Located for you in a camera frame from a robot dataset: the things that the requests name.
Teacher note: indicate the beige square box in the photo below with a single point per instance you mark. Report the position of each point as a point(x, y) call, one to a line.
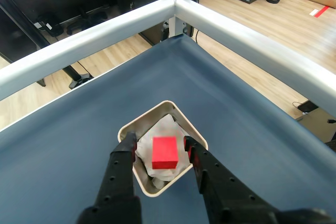
point(141, 121)

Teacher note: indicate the gray cabinet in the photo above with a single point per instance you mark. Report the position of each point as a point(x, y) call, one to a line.
point(319, 127)

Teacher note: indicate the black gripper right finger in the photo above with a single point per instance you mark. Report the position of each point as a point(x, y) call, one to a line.
point(223, 190)

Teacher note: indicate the white tissue paper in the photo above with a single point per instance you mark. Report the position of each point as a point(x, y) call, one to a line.
point(164, 175)

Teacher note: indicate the black office desk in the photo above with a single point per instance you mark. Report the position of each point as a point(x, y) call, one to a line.
point(26, 3)

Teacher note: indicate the red cube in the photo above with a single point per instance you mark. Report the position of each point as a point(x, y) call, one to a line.
point(165, 153)

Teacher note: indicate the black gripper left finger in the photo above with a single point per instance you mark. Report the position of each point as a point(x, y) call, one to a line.
point(118, 176)

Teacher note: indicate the silver table leg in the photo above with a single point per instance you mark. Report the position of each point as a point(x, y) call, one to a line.
point(175, 27)

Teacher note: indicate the red floor tape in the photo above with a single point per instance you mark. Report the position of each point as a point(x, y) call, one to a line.
point(321, 11)

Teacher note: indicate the silver metal table rail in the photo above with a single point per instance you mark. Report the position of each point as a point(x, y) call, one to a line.
point(105, 32)

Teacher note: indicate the black power adapter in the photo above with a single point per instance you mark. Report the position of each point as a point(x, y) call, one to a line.
point(308, 106)

